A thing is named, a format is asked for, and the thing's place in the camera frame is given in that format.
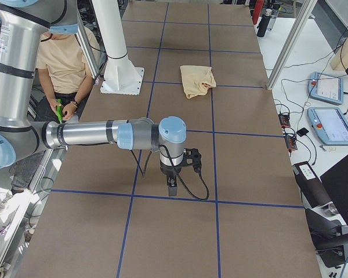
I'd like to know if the orange-black power strip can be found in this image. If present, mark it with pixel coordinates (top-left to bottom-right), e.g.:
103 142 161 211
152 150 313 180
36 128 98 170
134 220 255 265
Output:
278 114 291 129
284 134 298 152

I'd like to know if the black monitor right edge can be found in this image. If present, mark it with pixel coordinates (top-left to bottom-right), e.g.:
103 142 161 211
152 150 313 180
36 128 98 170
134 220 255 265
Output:
320 155 348 225

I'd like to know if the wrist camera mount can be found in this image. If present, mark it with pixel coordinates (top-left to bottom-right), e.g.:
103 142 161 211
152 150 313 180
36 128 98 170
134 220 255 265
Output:
182 148 202 174

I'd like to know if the right black braided cable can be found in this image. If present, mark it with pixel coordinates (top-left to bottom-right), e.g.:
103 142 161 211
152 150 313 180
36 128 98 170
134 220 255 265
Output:
130 144 210 201

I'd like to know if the clear water bottle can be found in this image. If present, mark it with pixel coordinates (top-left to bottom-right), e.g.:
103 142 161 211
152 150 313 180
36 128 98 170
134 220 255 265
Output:
267 2 281 31

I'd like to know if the lower orange-black power strip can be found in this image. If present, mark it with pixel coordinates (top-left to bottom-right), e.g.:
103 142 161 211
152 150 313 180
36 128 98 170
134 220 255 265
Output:
284 134 298 152

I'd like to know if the black machine at table edge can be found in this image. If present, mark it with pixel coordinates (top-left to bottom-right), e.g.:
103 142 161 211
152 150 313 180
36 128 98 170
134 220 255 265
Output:
292 162 348 268

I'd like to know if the green handled tool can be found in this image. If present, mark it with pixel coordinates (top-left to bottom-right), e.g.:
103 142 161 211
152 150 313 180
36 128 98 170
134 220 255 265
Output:
56 98 63 123

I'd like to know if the cream long-sleeve printed shirt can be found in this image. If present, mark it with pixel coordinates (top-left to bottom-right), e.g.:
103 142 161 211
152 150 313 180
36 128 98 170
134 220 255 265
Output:
180 65 217 99

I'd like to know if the upper orange-black power strip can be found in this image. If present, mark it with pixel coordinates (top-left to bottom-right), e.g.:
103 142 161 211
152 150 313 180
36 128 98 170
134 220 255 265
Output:
278 114 291 129

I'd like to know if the black water bottle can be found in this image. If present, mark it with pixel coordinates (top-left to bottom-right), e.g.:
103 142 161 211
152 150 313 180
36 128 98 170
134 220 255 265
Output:
256 9 272 38

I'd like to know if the aluminium frame post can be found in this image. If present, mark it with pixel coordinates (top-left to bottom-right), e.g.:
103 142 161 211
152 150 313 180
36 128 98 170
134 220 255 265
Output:
266 0 317 90

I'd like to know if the blue teach pendant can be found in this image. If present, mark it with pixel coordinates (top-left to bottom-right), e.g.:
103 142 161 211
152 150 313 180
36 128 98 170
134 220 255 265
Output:
307 107 348 146
308 71 344 105

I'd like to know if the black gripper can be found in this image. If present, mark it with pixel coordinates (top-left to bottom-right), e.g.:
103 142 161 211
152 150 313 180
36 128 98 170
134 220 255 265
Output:
160 164 182 197

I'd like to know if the person in beige shirt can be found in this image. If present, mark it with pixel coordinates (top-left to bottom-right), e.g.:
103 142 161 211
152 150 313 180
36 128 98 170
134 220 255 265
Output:
0 32 93 220

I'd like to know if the upper blue teach pendant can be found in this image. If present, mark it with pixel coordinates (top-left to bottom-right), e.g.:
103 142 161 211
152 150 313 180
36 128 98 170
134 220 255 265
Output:
308 71 344 105

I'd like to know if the small black square device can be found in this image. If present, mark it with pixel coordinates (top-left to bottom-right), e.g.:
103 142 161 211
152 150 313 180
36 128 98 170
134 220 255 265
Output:
296 128 309 137

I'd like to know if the lower blue teach pendant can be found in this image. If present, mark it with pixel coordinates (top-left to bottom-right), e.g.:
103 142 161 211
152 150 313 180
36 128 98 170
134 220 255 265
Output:
307 107 348 146

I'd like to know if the brown mat with blue grid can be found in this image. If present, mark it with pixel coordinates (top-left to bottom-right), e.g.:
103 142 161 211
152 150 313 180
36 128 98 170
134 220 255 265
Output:
17 2 321 277

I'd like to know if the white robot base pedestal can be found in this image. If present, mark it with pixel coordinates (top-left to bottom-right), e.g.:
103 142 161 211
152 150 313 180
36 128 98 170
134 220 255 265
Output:
92 0 144 96

